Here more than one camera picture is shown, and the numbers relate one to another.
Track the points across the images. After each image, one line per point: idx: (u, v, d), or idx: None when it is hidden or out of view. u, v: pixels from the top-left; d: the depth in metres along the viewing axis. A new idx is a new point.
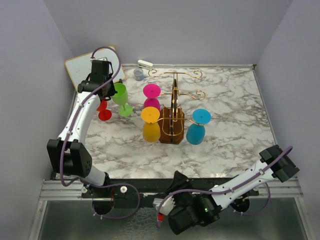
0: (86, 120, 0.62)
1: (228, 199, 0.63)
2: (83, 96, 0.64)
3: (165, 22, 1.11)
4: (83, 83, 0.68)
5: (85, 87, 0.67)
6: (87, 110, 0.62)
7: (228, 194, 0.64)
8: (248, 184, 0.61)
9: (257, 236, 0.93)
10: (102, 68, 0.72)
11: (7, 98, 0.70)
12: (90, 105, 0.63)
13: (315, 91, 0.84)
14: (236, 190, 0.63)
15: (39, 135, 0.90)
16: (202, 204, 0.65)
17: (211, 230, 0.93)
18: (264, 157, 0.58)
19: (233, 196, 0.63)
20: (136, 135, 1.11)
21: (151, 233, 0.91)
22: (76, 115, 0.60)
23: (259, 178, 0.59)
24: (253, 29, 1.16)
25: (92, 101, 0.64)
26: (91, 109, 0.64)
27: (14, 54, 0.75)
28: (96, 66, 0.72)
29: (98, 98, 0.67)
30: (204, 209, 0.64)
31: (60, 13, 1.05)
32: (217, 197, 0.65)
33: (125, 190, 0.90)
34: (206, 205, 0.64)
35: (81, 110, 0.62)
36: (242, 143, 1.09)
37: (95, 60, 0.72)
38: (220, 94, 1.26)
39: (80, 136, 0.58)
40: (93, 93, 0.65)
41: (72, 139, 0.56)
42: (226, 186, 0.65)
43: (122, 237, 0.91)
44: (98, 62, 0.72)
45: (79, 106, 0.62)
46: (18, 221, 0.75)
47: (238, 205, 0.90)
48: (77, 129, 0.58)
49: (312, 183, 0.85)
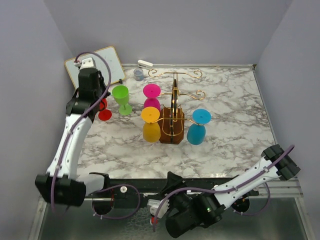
0: (77, 147, 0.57)
1: (232, 198, 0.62)
2: (72, 121, 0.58)
3: (166, 22, 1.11)
4: (72, 103, 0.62)
5: (74, 109, 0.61)
6: (76, 138, 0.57)
7: (231, 193, 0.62)
8: (253, 183, 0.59)
9: (257, 236, 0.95)
10: (91, 82, 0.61)
11: (7, 98, 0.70)
12: (80, 131, 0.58)
13: (315, 91, 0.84)
14: (240, 190, 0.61)
15: (38, 135, 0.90)
16: (204, 205, 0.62)
17: (211, 231, 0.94)
18: (269, 155, 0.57)
19: (237, 195, 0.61)
20: (136, 135, 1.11)
21: (150, 233, 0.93)
22: (65, 144, 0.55)
23: (264, 176, 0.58)
24: (254, 28, 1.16)
25: (82, 125, 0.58)
26: (81, 135, 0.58)
27: (13, 53, 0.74)
28: (83, 81, 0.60)
29: (88, 120, 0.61)
30: (206, 209, 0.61)
31: (60, 12, 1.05)
32: (220, 197, 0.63)
33: (125, 190, 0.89)
34: (209, 205, 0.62)
35: (70, 138, 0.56)
36: (242, 143, 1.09)
37: (80, 75, 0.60)
38: (220, 94, 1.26)
39: (71, 168, 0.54)
40: (82, 116, 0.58)
41: (62, 174, 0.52)
42: (229, 185, 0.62)
43: (122, 237, 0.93)
44: (85, 76, 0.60)
45: (68, 134, 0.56)
46: (17, 221, 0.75)
47: (238, 205, 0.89)
48: (67, 161, 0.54)
49: (312, 183, 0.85)
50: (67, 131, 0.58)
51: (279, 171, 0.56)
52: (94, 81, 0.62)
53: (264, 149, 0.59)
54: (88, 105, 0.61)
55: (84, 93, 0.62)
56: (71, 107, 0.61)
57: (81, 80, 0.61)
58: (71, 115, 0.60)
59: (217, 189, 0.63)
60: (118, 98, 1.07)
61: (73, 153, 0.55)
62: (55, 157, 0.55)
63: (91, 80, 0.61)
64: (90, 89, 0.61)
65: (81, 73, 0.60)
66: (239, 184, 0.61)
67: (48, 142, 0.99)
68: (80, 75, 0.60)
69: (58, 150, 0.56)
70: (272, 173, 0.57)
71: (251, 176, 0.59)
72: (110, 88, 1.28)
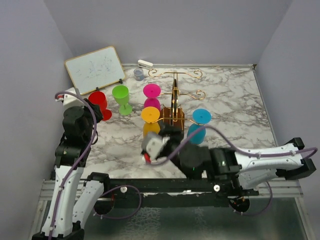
0: (70, 202, 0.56)
1: (251, 164, 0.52)
2: (62, 174, 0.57)
3: (166, 22, 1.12)
4: (60, 150, 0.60)
5: (63, 157, 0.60)
6: (68, 193, 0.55)
7: (252, 158, 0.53)
8: (276, 158, 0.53)
9: (258, 236, 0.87)
10: (77, 127, 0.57)
11: (7, 98, 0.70)
12: (72, 184, 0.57)
13: (315, 91, 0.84)
14: (263, 158, 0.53)
15: (39, 135, 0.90)
16: (219, 157, 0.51)
17: (211, 230, 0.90)
18: (300, 143, 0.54)
19: (257, 163, 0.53)
20: (136, 135, 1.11)
21: (151, 233, 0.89)
22: (57, 202, 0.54)
23: (288, 158, 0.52)
24: (254, 28, 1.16)
25: (73, 178, 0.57)
26: (73, 187, 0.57)
27: (13, 54, 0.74)
28: (68, 128, 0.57)
29: (79, 169, 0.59)
30: (221, 163, 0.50)
31: (60, 13, 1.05)
32: (238, 155, 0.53)
33: (125, 190, 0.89)
34: (225, 158, 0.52)
35: (62, 194, 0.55)
36: (242, 143, 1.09)
37: (63, 123, 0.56)
38: (220, 94, 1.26)
39: (65, 227, 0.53)
40: (72, 168, 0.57)
41: (57, 233, 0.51)
42: (253, 150, 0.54)
43: (122, 237, 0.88)
44: (69, 124, 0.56)
45: (59, 191, 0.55)
46: (17, 222, 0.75)
47: (237, 205, 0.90)
48: (61, 218, 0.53)
49: (312, 183, 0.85)
50: (58, 185, 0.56)
51: (303, 160, 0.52)
52: (81, 123, 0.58)
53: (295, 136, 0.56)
54: (78, 151, 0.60)
55: (72, 137, 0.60)
56: (60, 156, 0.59)
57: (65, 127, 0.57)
58: (61, 166, 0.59)
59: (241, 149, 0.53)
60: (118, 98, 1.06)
61: (66, 209, 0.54)
62: (48, 215, 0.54)
63: (77, 125, 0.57)
64: (78, 134, 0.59)
65: (65, 121, 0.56)
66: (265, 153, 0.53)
67: (48, 142, 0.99)
68: (64, 123, 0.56)
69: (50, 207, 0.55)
70: (297, 159, 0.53)
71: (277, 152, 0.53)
72: (110, 88, 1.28)
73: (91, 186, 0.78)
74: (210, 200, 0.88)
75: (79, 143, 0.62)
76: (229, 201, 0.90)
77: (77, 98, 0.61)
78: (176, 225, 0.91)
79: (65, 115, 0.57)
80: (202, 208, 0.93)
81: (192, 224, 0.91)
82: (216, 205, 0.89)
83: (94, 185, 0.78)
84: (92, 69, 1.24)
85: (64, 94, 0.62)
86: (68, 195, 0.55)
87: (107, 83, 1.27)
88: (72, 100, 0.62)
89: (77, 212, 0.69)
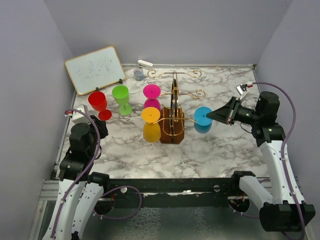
0: (71, 215, 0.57)
1: (271, 151, 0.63)
2: (64, 188, 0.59)
3: (166, 22, 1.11)
4: (64, 164, 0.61)
5: (67, 171, 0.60)
6: (69, 207, 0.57)
7: (278, 154, 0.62)
8: (281, 175, 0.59)
9: (257, 236, 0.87)
10: (83, 143, 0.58)
11: (7, 98, 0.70)
12: (73, 197, 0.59)
13: (316, 90, 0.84)
14: (280, 164, 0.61)
15: (38, 136, 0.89)
16: (274, 127, 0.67)
17: (211, 230, 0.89)
18: (305, 205, 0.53)
19: (274, 156, 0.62)
20: (136, 135, 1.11)
21: (151, 233, 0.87)
22: (58, 215, 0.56)
23: (284, 188, 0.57)
24: (255, 28, 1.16)
25: (74, 192, 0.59)
26: (75, 201, 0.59)
27: (13, 55, 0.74)
28: (74, 143, 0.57)
29: (81, 183, 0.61)
30: (269, 129, 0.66)
31: (60, 13, 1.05)
32: (277, 143, 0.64)
33: (125, 190, 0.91)
34: (274, 131, 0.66)
35: (63, 207, 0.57)
36: (242, 143, 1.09)
37: (71, 138, 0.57)
38: (220, 94, 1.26)
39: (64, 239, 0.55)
40: (74, 182, 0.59)
41: None
42: (286, 156, 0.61)
43: (122, 237, 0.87)
44: (76, 139, 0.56)
45: (61, 204, 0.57)
46: (17, 221, 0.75)
47: (238, 205, 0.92)
48: (60, 231, 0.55)
49: (312, 183, 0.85)
50: (60, 198, 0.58)
51: (287, 202, 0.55)
52: (86, 139, 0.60)
53: (312, 204, 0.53)
54: (81, 166, 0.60)
55: (76, 152, 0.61)
56: (64, 170, 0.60)
57: (71, 143, 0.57)
58: (64, 180, 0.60)
59: (285, 147, 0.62)
60: (119, 99, 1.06)
61: (66, 223, 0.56)
62: (50, 225, 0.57)
63: (83, 141, 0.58)
64: (83, 149, 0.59)
65: (72, 137, 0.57)
66: (284, 165, 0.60)
67: (48, 141, 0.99)
68: (71, 139, 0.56)
69: (52, 218, 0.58)
70: (286, 197, 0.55)
71: (289, 179, 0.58)
72: (110, 88, 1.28)
73: (91, 190, 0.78)
74: (210, 200, 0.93)
75: (83, 158, 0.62)
76: (229, 201, 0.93)
77: (84, 116, 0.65)
78: (176, 225, 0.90)
79: (72, 132, 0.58)
80: (203, 207, 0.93)
81: (192, 224, 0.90)
82: (216, 205, 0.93)
83: (94, 189, 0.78)
84: (92, 69, 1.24)
85: (73, 111, 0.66)
86: (69, 208, 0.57)
87: (107, 83, 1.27)
88: (80, 116, 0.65)
89: (75, 221, 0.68)
